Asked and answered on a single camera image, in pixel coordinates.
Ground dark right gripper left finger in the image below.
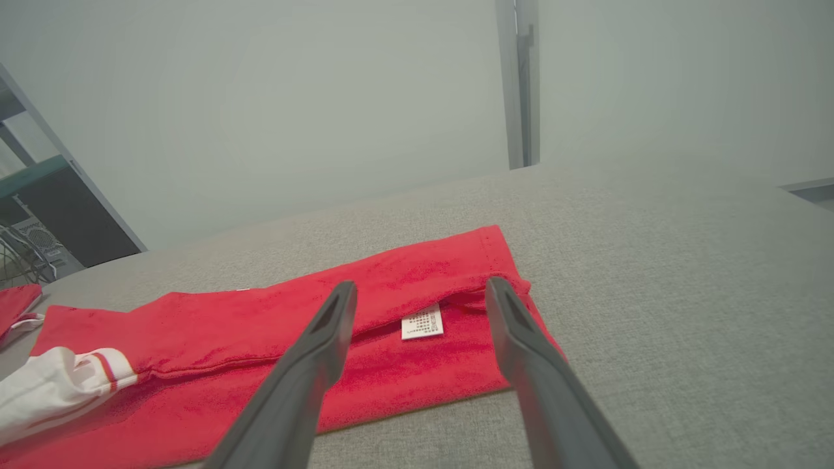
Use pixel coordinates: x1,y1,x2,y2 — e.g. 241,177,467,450
202,281,358,469

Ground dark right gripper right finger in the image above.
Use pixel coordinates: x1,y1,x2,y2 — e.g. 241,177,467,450
485,276,640,469

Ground red t-shirt with white sleeves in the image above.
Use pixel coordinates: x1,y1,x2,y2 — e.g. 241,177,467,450
0,225,569,469

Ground red shorts with white trim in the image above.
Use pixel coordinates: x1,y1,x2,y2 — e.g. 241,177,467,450
0,283,46,347

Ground grey fabric cushion surface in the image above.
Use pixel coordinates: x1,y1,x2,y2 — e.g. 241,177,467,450
0,155,834,469

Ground dark desk cabinet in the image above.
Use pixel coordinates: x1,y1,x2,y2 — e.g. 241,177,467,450
0,155,141,289

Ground dark shelf unit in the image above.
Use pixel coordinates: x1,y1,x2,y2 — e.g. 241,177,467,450
0,62,149,255

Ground grey double partition post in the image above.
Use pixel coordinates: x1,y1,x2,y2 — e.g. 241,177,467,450
494,0,542,171

